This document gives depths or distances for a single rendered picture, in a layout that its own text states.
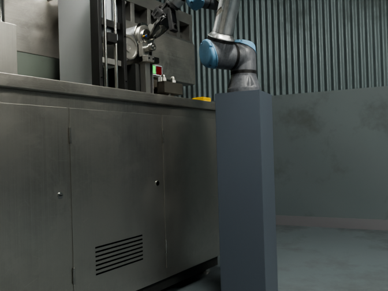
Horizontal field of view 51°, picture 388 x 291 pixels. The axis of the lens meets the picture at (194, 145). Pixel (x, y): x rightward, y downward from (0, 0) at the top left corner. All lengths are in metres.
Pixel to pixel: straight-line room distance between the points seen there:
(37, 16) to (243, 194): 1.30
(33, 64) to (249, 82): 1.03
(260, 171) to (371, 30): 2.10
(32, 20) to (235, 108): 1.07
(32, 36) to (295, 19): 2.26
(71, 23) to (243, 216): 1.19
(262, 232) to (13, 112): 1.05
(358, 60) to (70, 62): 2.29
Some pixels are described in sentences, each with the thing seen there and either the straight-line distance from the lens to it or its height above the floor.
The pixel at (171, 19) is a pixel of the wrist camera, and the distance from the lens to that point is 2.11.
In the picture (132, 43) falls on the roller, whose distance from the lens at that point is 2.14.
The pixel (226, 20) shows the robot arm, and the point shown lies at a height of 1.18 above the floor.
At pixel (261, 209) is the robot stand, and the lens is 1.74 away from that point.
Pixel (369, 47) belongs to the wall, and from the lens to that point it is 3.55.
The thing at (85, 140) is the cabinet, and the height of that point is 0.70.
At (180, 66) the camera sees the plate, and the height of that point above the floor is 1.25.
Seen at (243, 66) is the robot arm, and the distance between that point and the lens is 1.82.
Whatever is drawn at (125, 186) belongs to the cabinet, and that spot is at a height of 0.52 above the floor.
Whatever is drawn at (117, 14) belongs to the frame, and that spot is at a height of 1.27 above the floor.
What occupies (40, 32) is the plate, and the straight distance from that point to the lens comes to 2.20.
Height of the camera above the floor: 0.66
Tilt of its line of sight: 1 degrees up
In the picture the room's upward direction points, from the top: 2 degrees counter-clockwise
